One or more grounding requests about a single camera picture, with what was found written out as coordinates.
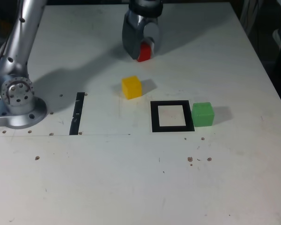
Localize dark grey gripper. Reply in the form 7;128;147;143
121;10;162;61

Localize red cube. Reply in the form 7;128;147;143
137;42;153;63

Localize yellow cube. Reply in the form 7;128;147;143
121;75;142;100

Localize green cube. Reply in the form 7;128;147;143
191;102;215;127

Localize black tape square outline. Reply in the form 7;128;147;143
150;100;195;133

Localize black tape strip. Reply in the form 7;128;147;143
69;92;85;136

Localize pale ribbed background object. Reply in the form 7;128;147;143
239;0;265;36

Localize white background object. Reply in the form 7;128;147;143
271;28;281;51

